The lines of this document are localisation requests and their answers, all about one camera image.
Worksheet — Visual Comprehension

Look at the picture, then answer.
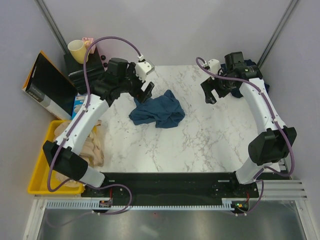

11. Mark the pink small box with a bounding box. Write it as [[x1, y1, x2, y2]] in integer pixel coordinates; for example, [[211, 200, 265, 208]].
[[82, 37, 96, 54]]

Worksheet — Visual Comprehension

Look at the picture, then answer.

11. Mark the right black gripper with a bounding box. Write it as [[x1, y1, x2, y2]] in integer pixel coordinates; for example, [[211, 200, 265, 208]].
[[200, 68, 236, 105]]

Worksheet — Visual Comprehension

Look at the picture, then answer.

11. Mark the black stepped stand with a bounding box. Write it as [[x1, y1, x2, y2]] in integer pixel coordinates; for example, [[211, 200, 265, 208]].
[[64, 48, 107, 95]]

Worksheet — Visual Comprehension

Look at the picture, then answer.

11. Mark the aluminium frame post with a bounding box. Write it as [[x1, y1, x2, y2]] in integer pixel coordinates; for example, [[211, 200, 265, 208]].
[[34, 0, 69, 54], [257, 0, 301, 68]]

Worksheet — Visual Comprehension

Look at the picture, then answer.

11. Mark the yellow ceramic mug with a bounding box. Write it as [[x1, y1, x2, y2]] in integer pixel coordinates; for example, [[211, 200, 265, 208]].
[[67, 40, 91, 64]]

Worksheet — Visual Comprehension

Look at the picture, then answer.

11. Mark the grey slotted cable duct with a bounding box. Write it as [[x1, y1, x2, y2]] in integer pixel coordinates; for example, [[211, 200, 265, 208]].
[[45, 198, 236, 211]]

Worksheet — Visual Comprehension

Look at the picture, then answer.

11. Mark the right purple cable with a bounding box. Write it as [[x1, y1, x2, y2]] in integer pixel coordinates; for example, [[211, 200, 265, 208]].
[[195, 56, 294, 217]]

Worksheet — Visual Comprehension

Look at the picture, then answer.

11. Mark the yellow plastic bin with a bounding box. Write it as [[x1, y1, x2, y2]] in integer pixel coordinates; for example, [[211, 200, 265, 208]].
[[27, 120, 85, 195]]

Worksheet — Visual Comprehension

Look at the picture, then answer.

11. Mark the beige t-shirt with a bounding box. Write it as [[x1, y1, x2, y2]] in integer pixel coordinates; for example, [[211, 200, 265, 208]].
[[53, 120, 104, 188]]

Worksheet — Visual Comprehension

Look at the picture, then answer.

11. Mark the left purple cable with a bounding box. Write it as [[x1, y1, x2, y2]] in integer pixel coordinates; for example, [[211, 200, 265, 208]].
[[46, 36, 146, 228]]

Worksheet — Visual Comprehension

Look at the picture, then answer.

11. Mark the blue picture booklet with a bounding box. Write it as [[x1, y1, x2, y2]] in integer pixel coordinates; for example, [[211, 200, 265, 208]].
[[71, 95, 86, 119]]

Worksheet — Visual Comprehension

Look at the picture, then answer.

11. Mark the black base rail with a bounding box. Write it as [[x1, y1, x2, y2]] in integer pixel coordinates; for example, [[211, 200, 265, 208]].
[[81, 172, 259, 205]]

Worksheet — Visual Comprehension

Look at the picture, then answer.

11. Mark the black orange cardboard box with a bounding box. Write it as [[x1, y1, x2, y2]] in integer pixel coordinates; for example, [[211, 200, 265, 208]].
[[22, 51, 78, 120]]

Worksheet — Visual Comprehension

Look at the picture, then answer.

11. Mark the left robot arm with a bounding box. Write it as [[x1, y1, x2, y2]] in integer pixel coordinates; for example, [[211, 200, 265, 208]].
[[42, 58, 155, 197]]

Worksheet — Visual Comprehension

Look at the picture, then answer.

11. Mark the left aluminium frame post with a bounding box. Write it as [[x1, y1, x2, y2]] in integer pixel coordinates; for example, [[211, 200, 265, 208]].
[[34, 0, 69, 54]]

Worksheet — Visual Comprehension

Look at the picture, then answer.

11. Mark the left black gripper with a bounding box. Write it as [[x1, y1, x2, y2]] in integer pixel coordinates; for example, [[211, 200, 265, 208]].
[[118, 63, 154, 104]]

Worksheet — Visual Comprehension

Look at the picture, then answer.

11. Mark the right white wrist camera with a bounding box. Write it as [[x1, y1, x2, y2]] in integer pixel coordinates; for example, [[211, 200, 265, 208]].
[[204, 58, 221, 75]]

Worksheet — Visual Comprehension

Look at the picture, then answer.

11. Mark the folded navy t-shirt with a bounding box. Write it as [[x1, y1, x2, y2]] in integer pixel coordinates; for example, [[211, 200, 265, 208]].
[[218, 55, 263, 99]]

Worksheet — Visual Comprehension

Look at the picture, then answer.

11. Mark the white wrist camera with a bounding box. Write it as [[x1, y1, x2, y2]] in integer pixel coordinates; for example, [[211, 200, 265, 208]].
[[204, 58, 221, 75], [135, 60, 155, 83]]

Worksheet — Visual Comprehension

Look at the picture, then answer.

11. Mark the purple cable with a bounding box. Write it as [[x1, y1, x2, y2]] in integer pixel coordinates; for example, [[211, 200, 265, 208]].
[[46, 36, 146, 228], [195, 56, 294, 217]]

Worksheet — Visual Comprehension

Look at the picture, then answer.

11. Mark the right aluminium frame post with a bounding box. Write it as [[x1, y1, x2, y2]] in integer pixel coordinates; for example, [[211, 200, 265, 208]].
[[257, 0, 301, 68]]

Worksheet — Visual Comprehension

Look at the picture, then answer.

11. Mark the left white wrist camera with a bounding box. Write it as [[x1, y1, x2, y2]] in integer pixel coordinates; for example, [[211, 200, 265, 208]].
[[135, 60, 155, 83]]

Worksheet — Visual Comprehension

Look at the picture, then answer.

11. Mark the teal blue t-shirt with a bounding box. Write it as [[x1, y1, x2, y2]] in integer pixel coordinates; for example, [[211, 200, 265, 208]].
[[129, 89, 186, 129]]

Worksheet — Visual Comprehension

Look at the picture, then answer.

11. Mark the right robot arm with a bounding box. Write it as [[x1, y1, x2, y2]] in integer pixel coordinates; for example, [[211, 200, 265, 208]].
[[195, 51, 297, 197]]

